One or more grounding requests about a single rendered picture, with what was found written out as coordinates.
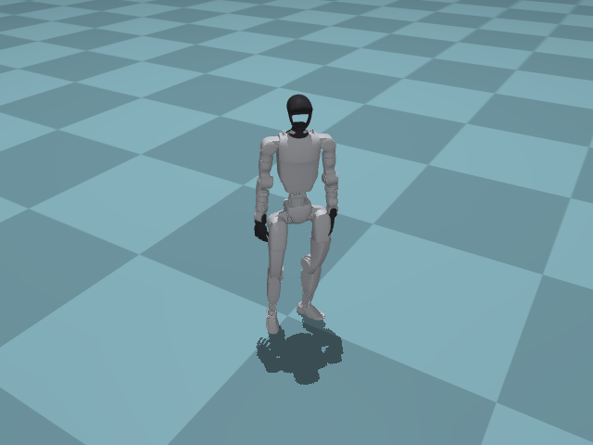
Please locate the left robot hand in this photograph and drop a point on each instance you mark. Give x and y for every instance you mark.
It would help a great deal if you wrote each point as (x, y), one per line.
(332, 215)

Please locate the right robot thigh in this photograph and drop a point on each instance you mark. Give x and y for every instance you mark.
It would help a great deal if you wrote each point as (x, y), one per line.
(277, 239)

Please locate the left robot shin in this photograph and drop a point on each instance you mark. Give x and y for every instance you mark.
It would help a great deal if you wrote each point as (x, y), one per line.
(309, 282)

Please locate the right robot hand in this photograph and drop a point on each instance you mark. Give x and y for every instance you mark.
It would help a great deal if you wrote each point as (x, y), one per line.
(261, 229)

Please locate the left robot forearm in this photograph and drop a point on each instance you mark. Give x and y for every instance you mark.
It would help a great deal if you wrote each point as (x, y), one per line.
(331, 196)

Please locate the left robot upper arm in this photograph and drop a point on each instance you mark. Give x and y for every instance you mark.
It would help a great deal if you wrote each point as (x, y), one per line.
(328, 159)

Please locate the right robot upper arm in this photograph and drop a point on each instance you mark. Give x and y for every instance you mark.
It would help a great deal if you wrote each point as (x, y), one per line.
(268, 147)

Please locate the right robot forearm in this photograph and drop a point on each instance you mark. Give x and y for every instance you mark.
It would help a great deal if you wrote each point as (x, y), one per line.
(261, 206)

